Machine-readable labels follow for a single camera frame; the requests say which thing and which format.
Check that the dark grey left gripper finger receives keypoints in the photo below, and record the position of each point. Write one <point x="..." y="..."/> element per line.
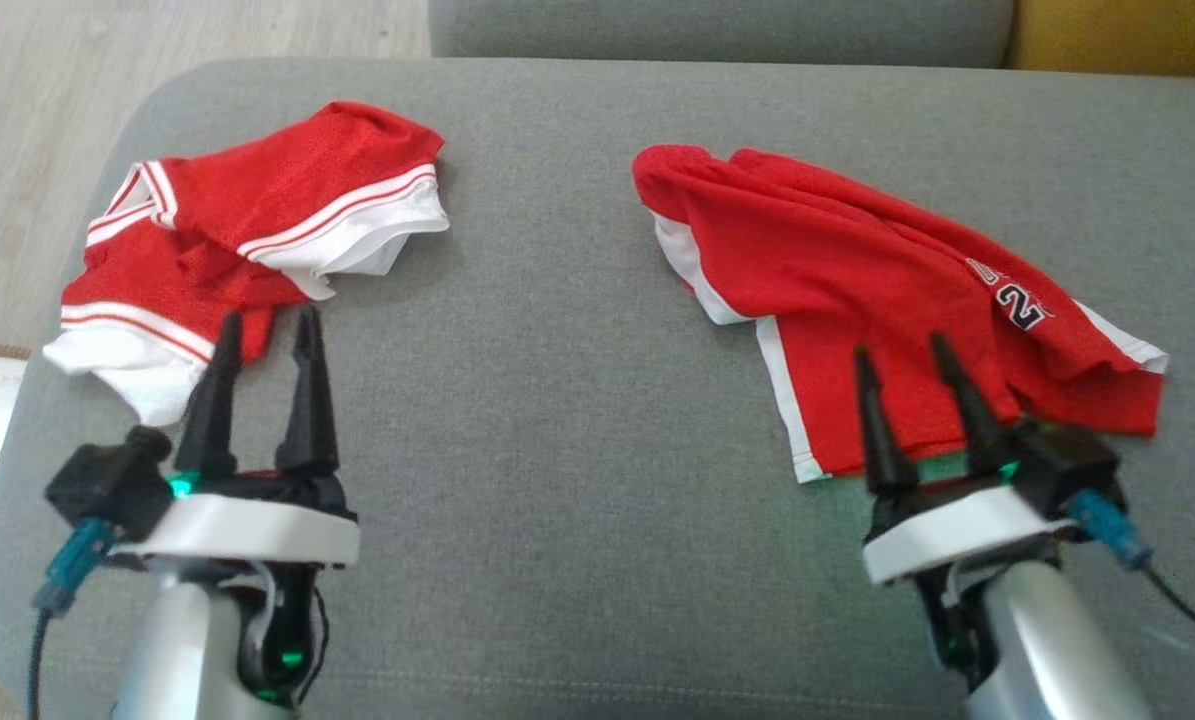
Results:
<point x="212" y="420"/>
<point x="309" y="420"/>

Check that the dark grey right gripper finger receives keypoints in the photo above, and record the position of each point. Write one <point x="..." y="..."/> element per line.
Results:
<point x="972" y="420"/>
<point x="882" y="440"/>

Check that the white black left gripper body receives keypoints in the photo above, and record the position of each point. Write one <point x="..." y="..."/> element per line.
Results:
<point x="257" y="530"/>

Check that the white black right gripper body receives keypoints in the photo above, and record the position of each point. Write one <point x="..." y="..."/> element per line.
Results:
<point x="957" y="535"/>

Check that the red white basketball shorts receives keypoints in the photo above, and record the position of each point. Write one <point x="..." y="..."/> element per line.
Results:
<point x="837" y="260"/>

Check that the red white basketball jersey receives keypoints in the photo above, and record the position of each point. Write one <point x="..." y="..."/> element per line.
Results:
<point x="257" y="190"/>

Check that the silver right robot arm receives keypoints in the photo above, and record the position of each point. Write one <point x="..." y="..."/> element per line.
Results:
<point x="1047" y="640"/>

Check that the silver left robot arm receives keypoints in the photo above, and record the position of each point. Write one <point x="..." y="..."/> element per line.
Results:
<point x="172" y="650"/>

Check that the large grey sofa seat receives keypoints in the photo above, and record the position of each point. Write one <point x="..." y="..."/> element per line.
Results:
<point x="557" y="400"/>

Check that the yellow sofa section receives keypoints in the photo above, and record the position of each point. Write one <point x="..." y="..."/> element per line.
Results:
<point x="1127" y="35"/>

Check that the grey sofa cushion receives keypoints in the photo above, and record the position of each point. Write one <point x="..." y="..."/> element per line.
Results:
<point x="717" y="30"/>

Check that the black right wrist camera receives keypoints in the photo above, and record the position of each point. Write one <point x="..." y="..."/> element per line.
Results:
<point x="1067" y="465"/>

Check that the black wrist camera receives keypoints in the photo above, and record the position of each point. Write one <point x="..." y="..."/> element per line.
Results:
<point x="107" y="485"/>
<point x="1067" y="465"/>

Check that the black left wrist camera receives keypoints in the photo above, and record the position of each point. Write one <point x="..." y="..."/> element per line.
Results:
<point x="107" y="485"/>

